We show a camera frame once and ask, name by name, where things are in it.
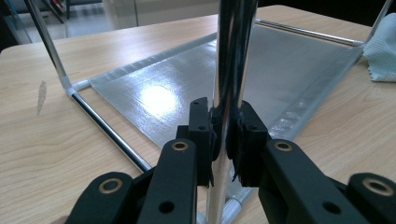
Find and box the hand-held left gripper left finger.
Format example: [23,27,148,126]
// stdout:
[136,96,216,224]

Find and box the light blue cleaning cloth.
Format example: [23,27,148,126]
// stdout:
[362,12,396,83]

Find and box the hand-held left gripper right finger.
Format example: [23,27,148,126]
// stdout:
[227,100,372,224]

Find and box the silver two-tier fabric rack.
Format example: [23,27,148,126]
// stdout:
[22,0,394,224]

